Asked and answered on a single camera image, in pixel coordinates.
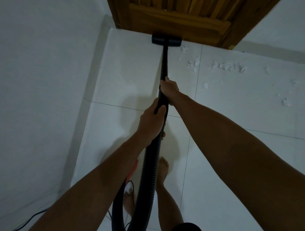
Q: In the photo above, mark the scattered white paper scraps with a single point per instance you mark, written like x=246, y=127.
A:
x=196, y=62

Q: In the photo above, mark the red and black vacuum cleaner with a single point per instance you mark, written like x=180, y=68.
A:
x=147, y=190

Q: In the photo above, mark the person's left forearm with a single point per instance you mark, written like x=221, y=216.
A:
x=90, y=190

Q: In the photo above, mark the person's right leg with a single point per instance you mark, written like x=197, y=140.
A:
x=163, y=169

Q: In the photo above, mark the small yellow object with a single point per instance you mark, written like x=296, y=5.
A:
x=231, y=47

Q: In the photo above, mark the person's left hand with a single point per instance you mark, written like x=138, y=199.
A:
x=151, y=123

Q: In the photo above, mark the black shorts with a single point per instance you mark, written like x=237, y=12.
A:
x=187, y=228

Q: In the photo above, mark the person's left leg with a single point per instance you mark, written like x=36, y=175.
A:
x=128, y=202

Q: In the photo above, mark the brown wooden door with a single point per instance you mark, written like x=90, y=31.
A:
x=178, y=21

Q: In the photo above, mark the person's right hand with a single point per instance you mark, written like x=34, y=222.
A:
x=171, y=91

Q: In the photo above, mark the person's right forearm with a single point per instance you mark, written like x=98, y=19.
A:
x=238, y=161

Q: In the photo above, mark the person's leg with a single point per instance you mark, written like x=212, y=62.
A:
x=163, y=169
x=128, y=202

